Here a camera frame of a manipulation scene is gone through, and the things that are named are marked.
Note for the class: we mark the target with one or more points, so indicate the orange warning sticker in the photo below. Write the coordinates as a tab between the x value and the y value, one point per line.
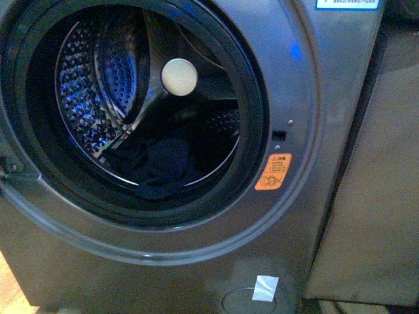
274	172

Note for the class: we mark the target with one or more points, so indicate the round white drum hub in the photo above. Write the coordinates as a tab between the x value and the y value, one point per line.
179	77

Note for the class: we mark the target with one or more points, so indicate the perforated steel washer drum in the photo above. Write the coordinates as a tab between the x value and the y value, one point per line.
110	94

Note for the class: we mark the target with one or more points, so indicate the tan leather sofa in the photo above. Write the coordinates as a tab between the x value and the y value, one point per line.
369	251

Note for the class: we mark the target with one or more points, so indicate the white paper label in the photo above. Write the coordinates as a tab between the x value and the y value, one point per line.
265	288

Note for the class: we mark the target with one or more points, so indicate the blue energy label sticker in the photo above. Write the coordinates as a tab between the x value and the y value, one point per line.
347	4

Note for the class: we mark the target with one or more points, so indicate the dark navy clothes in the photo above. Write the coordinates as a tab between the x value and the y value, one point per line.
160	168

